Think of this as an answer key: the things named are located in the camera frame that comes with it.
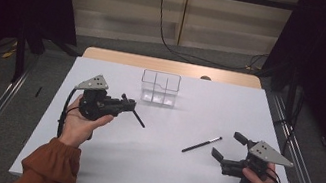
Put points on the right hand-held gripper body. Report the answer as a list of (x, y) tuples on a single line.
[(263, 153)]

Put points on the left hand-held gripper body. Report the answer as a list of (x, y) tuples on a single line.
[(96, 105)]

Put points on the clear acrylic organizer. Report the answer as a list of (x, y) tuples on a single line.
[(160, 87)]

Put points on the person's left hand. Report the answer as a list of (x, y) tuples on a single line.
[(76, 128)]

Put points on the wooden table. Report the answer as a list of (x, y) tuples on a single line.
[(155, 64)]

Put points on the black metal stand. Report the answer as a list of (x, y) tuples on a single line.
[(292, 94), (20, 53)]

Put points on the white table sheet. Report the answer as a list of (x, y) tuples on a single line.
[(153, 171)]

